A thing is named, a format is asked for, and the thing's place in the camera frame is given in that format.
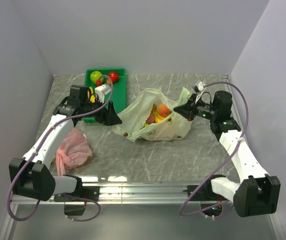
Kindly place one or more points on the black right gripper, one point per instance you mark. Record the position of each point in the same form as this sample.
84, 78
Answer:
188, 110

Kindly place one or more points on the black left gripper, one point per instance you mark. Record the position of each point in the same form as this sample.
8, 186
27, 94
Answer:
109, 117

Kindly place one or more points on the light green plastic bag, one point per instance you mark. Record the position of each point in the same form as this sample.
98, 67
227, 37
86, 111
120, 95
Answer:
174, 127

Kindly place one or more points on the orange fake peach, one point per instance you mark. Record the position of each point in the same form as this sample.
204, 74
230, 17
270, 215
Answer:
163, 110

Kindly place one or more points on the yellow fake banana bunch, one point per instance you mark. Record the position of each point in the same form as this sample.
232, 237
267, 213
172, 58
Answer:
158, 118

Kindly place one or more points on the pink fake peach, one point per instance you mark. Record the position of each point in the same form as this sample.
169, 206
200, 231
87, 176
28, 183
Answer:
150, 119

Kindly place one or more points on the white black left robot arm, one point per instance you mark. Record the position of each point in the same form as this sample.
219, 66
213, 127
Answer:
30, 175

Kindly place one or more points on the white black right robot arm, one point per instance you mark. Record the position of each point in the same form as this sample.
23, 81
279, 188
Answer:
257, 193

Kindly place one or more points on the single yellow fake banana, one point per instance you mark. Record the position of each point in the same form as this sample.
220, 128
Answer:
91, 94

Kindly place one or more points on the red fake strawberry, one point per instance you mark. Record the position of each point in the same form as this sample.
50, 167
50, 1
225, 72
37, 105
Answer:
113, 77

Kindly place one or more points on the green fake apple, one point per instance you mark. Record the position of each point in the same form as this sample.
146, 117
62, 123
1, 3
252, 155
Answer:
94, 76

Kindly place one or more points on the pink plastic bag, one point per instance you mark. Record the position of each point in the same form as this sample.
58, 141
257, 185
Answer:
73, 152

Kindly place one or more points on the green plastic fruit tray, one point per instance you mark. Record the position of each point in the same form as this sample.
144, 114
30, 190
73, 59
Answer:
119, 97

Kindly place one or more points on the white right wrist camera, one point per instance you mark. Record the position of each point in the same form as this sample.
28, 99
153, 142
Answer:
199, 88

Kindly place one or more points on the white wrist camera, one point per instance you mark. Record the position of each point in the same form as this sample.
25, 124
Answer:
199, 88
102, 90

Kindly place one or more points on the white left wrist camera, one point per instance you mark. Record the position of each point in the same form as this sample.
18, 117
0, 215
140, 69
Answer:
102, 90

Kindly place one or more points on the aluminium table edge rail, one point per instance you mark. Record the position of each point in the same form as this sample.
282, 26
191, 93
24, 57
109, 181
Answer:
127, 193

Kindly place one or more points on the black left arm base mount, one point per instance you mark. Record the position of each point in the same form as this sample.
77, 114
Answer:
75, 206

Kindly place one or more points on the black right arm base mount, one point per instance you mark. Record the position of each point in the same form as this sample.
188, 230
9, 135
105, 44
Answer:
211, 204

